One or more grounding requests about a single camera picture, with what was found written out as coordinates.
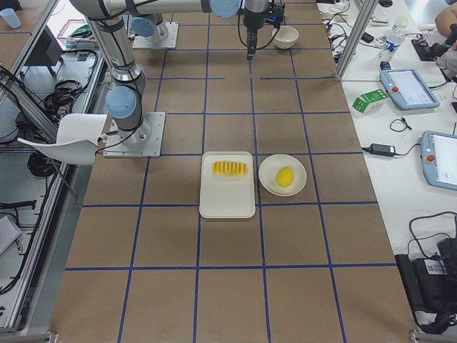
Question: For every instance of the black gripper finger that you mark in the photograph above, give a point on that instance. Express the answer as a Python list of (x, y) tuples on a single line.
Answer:
[(251, 42)]

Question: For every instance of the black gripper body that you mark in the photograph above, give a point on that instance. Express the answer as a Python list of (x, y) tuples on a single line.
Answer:
[(252, 18)]

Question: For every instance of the yellow striped bread loaf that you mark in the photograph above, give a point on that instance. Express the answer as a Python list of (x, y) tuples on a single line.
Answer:
[(229, 168)]

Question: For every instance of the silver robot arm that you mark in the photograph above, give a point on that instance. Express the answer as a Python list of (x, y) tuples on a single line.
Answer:
[(124, 101), (223, 9)]

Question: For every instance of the cream round plate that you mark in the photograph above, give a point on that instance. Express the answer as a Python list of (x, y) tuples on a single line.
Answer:
[(269, 168)]

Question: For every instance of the white ceramic bowl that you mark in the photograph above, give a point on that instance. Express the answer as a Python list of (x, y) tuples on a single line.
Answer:
[(285, 37)]

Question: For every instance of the green white carton box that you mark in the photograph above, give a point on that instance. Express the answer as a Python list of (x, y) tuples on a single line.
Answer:
[(370, 101)]

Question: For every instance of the clear water bottle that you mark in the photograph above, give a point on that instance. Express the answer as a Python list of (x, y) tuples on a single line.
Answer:
[(393, 39)]

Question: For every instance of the yellow lemon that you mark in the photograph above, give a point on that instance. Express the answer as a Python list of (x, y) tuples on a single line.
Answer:
[(284, 177)]

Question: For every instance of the cream rectangular tray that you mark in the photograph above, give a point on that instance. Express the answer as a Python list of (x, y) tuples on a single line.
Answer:
[(223, 196)]

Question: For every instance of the blue teach pendant far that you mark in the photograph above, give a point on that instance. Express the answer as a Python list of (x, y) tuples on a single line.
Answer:
[(407, 89)]

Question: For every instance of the blue teach pendant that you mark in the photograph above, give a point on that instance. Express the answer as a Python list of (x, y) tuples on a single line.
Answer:
[(438, 156), (407, 89)]

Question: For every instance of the black power adapter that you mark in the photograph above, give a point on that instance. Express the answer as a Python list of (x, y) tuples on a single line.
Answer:
[(383, 150)]

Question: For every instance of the white plastic chair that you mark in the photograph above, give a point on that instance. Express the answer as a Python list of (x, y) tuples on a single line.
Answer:
[(76, 140)]

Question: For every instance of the blue teach pendant near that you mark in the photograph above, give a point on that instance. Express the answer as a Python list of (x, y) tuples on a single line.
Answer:
[(438, 156)]

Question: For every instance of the light blue plastic cup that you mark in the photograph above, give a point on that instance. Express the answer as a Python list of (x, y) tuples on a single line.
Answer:
[(10, 17)]

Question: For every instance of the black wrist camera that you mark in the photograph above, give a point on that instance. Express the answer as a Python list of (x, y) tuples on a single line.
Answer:
[(275, 15)]

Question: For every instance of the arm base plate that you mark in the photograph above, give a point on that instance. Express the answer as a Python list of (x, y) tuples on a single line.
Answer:
[(146, 141), (168, 34)]

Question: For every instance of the aluminium frame post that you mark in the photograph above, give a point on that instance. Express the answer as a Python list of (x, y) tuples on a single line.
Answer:
[(361, 22)]

